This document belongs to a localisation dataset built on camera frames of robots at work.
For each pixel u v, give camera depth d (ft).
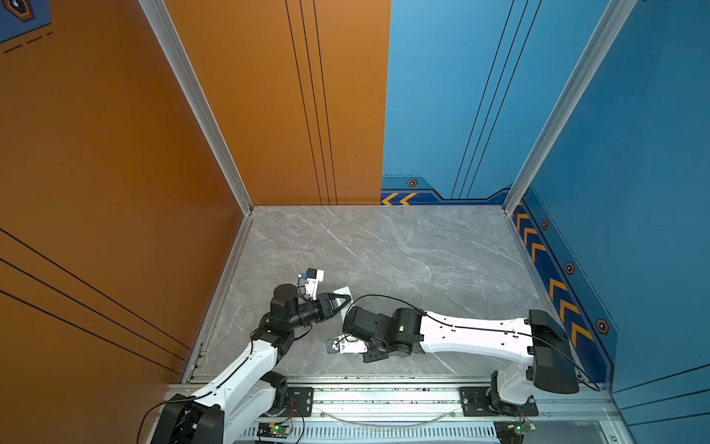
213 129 3.08
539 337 1.52
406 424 2.34
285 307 2.04
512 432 2.30
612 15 2.29
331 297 2.45
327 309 2.32
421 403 2.46
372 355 2.11
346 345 2.05
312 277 2.46
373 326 1.78
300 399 2.44
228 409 1.43
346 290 2.54
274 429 2.33
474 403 2.38
